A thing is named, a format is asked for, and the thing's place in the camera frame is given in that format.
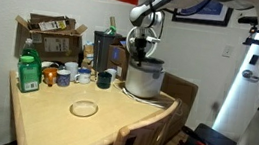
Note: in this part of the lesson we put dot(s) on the white light switch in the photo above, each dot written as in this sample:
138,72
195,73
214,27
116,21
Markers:
227,51

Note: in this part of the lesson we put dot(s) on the green round bottle white cap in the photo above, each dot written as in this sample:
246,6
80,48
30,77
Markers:
31,49

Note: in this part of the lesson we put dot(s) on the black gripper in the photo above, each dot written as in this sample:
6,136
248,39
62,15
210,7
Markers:
140,43

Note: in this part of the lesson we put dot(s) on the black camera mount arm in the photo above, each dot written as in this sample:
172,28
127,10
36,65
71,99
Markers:
252,40

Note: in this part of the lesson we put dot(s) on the green bottle in bin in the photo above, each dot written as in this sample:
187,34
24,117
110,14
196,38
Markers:
110,30

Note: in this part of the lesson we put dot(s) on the brown shipping box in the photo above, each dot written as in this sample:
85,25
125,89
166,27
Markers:
117,59

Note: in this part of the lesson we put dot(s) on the dark green mug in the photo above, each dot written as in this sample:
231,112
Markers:
104,80

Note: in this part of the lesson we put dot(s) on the dark brown wooden chair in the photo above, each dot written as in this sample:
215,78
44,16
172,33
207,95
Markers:
181,89

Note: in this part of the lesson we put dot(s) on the small tan carton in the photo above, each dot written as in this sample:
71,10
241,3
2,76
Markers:
88,53

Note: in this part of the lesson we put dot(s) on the framed blue picture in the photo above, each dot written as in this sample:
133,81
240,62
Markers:
211,14

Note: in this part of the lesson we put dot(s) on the open cardboard box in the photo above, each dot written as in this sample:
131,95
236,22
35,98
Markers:
56,44

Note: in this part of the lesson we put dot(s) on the light wooden chair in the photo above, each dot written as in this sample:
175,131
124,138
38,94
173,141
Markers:
148,132

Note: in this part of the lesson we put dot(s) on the white mug blue rim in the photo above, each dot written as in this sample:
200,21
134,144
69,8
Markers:
84,76

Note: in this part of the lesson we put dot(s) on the cardboard tube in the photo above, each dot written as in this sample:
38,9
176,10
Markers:
113,21

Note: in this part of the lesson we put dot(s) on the small white cup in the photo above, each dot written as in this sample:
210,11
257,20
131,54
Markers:
112,73

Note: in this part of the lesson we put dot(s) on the tall white mug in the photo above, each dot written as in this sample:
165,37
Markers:
72,68

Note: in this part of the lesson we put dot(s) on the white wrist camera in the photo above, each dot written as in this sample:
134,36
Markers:
153,39

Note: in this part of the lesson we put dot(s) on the white rice cooker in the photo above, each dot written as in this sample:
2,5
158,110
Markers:
145,83

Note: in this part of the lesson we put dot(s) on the black door keypad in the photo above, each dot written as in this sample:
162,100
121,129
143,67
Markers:
254,59

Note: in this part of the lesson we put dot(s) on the metal pot black interior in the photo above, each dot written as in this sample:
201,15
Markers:
152,62

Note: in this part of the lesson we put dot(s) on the blue patterned mug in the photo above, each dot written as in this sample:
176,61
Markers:
63,78

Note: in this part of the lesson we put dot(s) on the orange mug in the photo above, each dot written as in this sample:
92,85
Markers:
50,74

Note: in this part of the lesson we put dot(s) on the green square soap bottle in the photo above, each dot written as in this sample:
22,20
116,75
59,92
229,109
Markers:
28,76

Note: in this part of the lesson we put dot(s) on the black camera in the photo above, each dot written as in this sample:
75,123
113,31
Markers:
247,20

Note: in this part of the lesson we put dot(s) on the black trash bin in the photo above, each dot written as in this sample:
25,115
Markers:
101,52

